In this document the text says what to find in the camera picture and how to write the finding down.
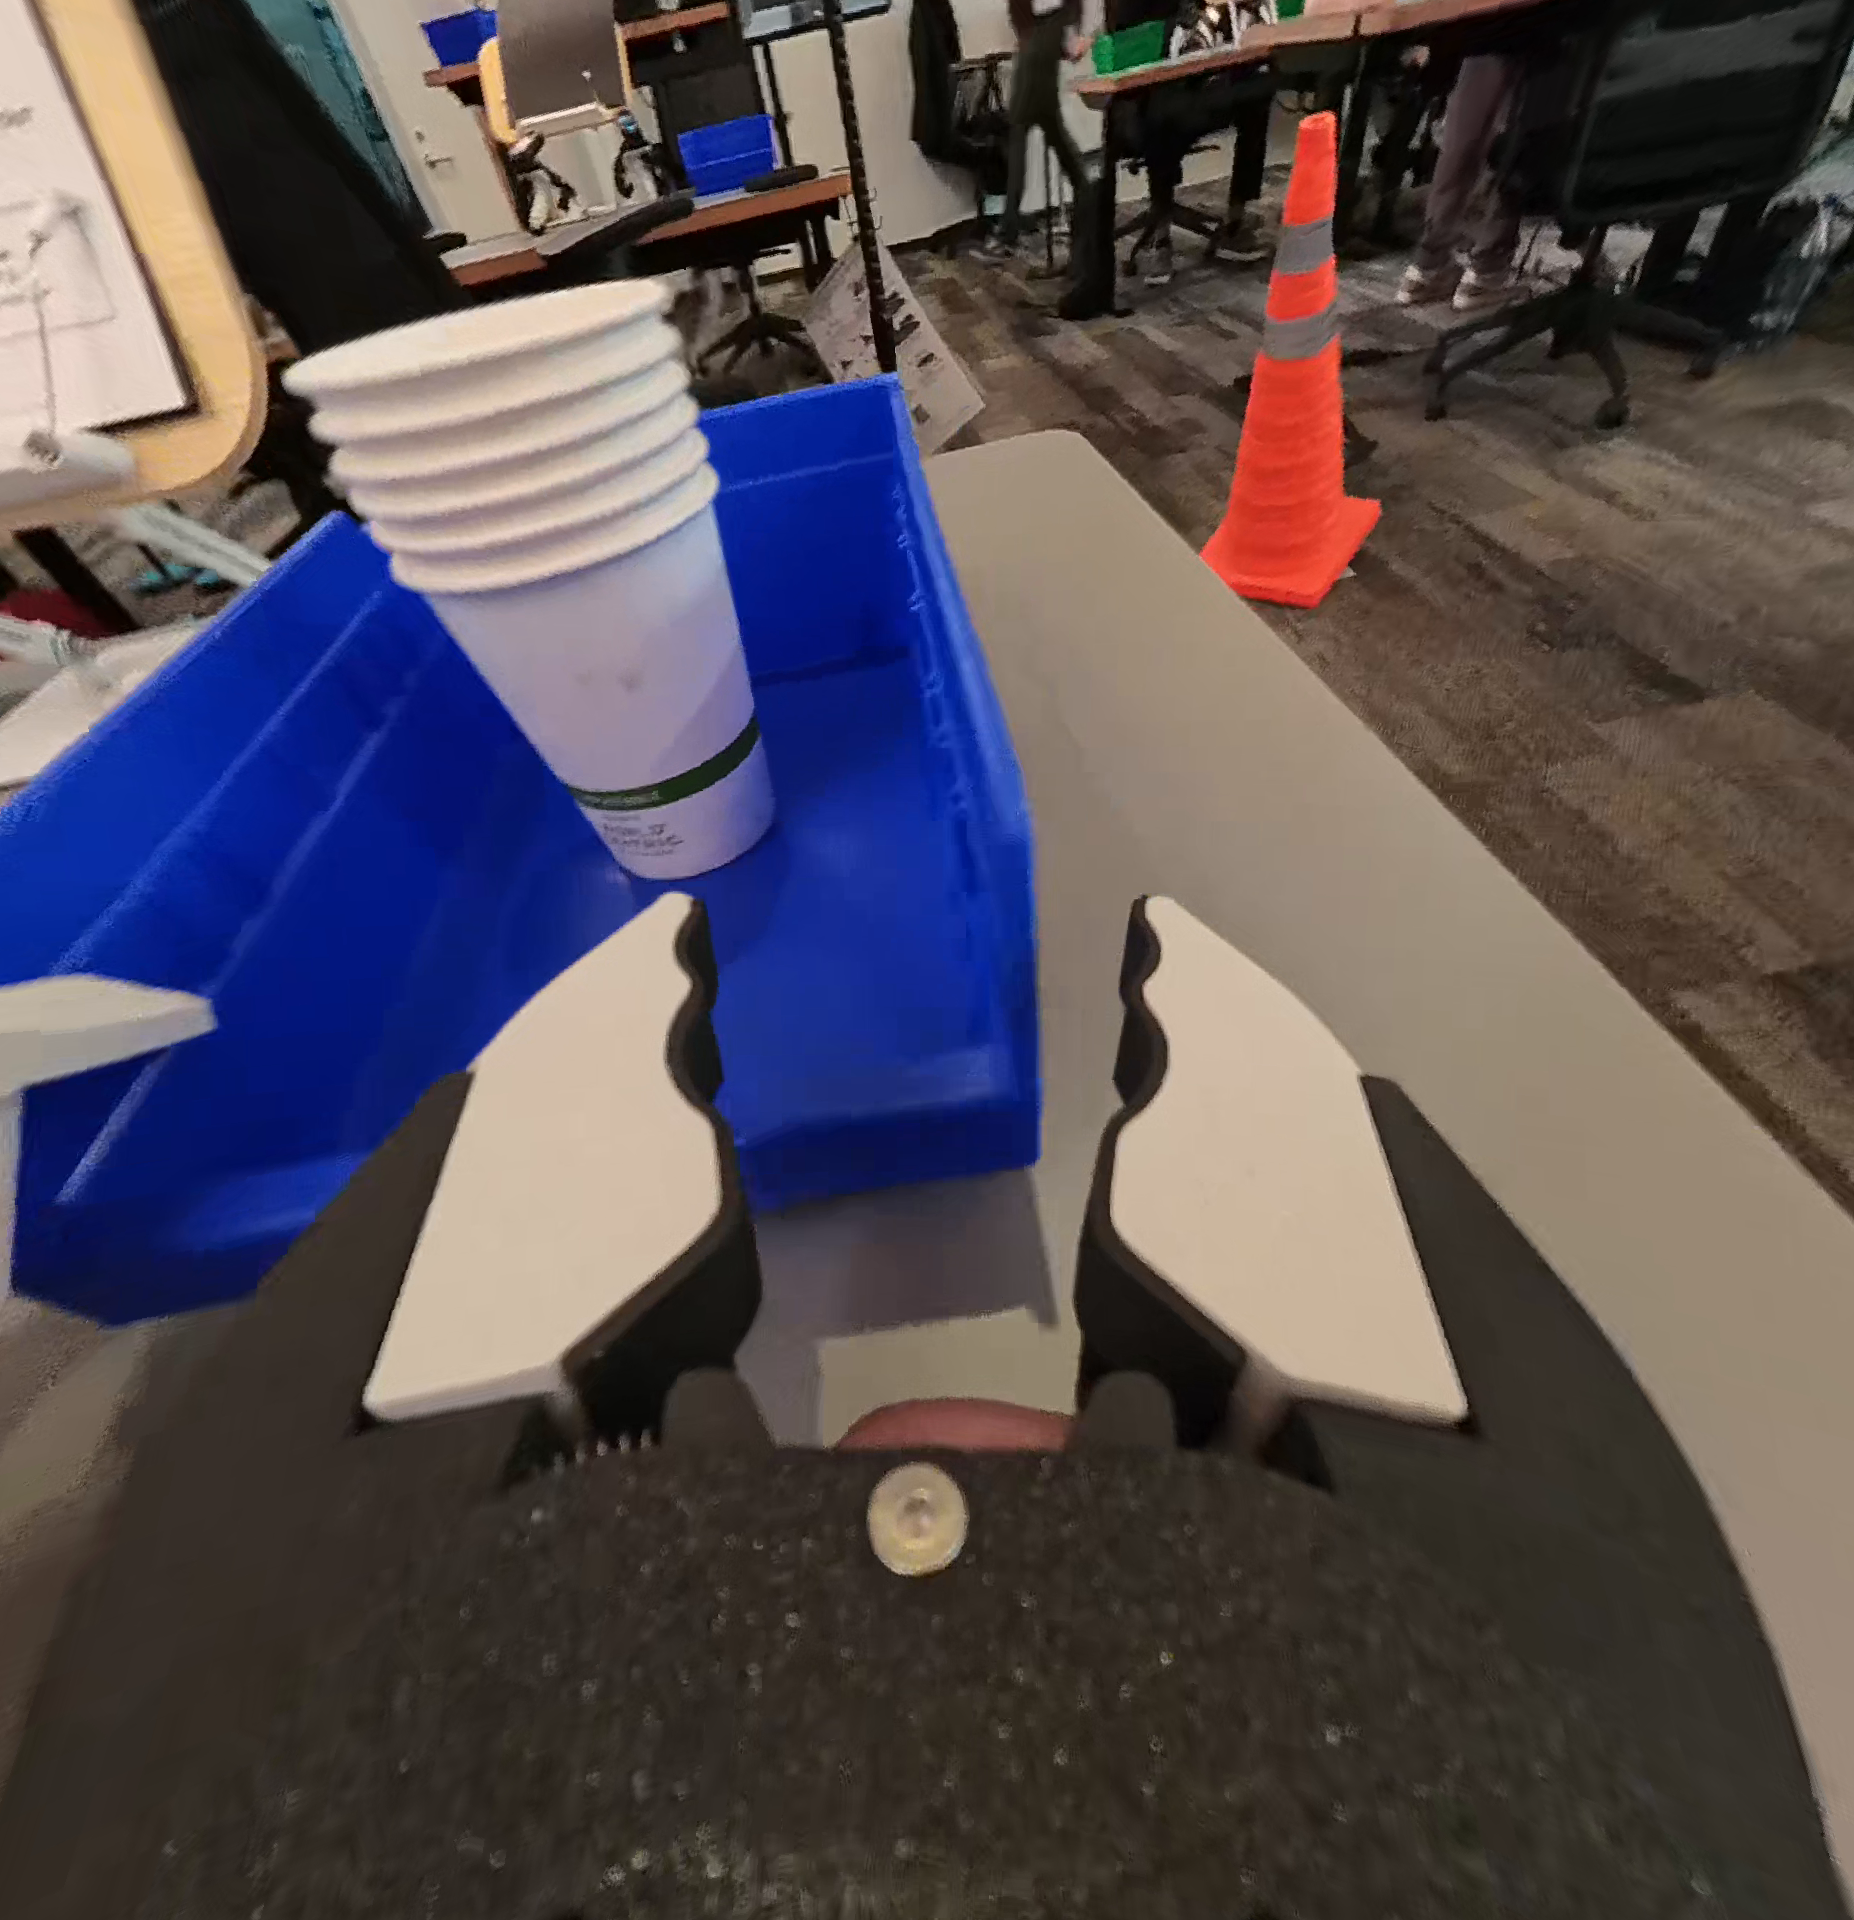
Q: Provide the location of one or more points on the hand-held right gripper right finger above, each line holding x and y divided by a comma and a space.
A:
1271, 1215

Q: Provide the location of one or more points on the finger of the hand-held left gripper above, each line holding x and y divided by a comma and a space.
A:
71, 1027

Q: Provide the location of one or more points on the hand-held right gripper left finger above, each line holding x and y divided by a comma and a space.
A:
568, 1215

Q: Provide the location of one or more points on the blue plastic bin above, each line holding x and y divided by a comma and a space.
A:
342, 901
462, 34
729, 157

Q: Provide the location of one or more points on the stack of white paper cups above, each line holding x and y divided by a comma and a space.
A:
611, 660

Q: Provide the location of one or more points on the orange traffic cone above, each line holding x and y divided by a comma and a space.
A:
1293, 479

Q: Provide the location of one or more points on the wooden sign board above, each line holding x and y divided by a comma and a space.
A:
192, 269

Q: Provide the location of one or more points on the white instruction sheet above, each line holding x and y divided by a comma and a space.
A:
58, 226

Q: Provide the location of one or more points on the wooden table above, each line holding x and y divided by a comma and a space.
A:
1212, 70
717, 204

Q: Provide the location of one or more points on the black pole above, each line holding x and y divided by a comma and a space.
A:
860, 180

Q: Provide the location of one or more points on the green plastic bin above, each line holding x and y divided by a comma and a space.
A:
1130, 49

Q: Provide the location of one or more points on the dark hanging jacket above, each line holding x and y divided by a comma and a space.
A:
949, 76

